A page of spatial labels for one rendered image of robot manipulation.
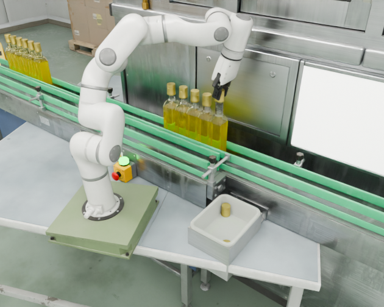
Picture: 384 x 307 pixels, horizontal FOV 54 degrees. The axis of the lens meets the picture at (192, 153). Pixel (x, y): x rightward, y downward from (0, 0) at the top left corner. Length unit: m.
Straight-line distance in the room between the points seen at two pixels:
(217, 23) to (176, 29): 0.13
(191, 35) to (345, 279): 1.20
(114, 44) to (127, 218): 0.60
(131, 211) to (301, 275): 0.62
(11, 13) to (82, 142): 6.44
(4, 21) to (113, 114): 6.44
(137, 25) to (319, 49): 0.59
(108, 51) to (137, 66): 0.73
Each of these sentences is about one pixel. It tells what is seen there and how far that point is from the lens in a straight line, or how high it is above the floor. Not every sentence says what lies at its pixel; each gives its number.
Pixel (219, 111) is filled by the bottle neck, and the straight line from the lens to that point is 1.41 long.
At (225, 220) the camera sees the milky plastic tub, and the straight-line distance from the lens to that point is 1.43.
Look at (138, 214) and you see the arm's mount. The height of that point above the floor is 0.82.
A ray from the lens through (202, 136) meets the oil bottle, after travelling 1.49.
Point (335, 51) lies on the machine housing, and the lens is 1.31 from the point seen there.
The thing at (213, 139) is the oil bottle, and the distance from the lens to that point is 1.46.
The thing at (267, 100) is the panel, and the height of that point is 1.14.
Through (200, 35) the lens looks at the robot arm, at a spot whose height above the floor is 1.43.
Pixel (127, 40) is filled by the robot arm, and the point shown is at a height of 1.42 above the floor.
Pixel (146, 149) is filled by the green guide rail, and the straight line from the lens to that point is 1.58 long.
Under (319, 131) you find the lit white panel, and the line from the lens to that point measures 1.41.
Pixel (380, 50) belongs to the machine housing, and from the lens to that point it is 1.28.
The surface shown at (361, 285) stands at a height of 0.44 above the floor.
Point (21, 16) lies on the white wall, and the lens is 7.70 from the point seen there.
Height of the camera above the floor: 1.74
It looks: 33 degrees down
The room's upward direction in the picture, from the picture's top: straight up
